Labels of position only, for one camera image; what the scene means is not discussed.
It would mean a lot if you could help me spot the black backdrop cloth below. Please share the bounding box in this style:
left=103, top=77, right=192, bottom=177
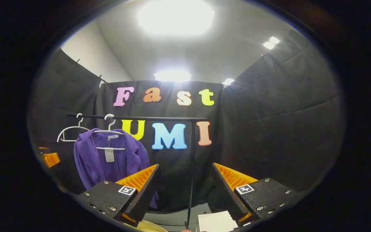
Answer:
left=28, top=29, right=345, bottom=213

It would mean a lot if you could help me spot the purple knit jacket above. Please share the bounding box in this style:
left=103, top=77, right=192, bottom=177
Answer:
left=73, top=128, right=158, bottom=209

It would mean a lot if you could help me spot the black metal clothes rack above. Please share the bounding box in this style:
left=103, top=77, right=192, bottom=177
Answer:
left=66, top=113, right=208, bottom=230

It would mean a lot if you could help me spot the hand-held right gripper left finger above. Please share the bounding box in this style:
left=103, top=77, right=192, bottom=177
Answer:
left=74, top=164, right=160, bottom=227

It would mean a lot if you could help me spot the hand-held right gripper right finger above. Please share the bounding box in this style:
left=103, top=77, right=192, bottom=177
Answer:
left=211, top=163, right=299, bottom=227

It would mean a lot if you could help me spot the white plastic hanger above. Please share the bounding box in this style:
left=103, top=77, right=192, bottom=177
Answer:
left=57, top=113, right=91, bottom=143
left=92, top=114, right=127, bottom=151

